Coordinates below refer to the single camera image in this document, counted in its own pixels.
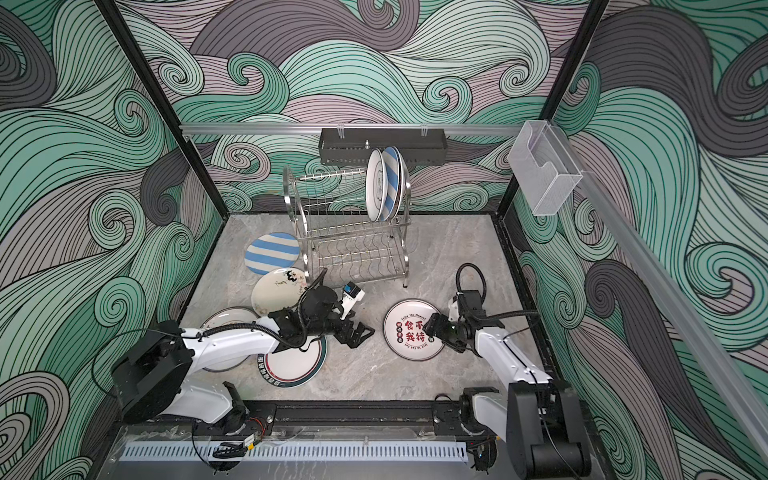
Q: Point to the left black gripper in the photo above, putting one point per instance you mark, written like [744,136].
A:
[359,335]

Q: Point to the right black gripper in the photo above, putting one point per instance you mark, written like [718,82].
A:
[436,328]

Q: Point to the white plate red characters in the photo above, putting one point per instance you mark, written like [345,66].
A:
[403,330]

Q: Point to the green rimmed white plate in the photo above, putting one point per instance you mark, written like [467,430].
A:
[293,367]

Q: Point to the orange sun plate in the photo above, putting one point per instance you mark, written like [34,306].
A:
[225,317]

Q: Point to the white plate cloud emblem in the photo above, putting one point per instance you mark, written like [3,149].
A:
[375,185]

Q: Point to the blue striped plate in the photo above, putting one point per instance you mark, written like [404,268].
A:
[395,178]
[272,251]

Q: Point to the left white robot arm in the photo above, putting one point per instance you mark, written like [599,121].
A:
[154,378]

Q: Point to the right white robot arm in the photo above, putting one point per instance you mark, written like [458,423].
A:
[539,418]

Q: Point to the white plate black squiggle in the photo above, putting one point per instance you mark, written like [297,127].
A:
[277,290]

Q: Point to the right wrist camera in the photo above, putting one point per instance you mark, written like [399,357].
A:
[454,314]

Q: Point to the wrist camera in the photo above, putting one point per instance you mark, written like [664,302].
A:
[351,294]
[454,314]

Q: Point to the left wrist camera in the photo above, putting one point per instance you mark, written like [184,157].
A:
[351,294]

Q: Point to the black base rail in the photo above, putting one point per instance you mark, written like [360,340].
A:
[445,417]

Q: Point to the steel wire dish rack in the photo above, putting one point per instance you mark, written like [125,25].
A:
[336,234]

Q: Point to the white slotted cable duct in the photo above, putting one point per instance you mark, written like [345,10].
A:
[302,451]

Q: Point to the clear acrylic wall box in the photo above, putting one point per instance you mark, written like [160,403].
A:
[545,165]

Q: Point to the black perforated wall shelf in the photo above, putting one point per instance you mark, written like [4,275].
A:
[356,146]

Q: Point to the aluminium wall rail back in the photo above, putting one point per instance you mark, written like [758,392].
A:
[271,128]

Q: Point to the aluminium wall rail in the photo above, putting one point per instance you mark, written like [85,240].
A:
[271,128]
[604,184]

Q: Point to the aluminium wall rail right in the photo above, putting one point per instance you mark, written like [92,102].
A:
[604,184]

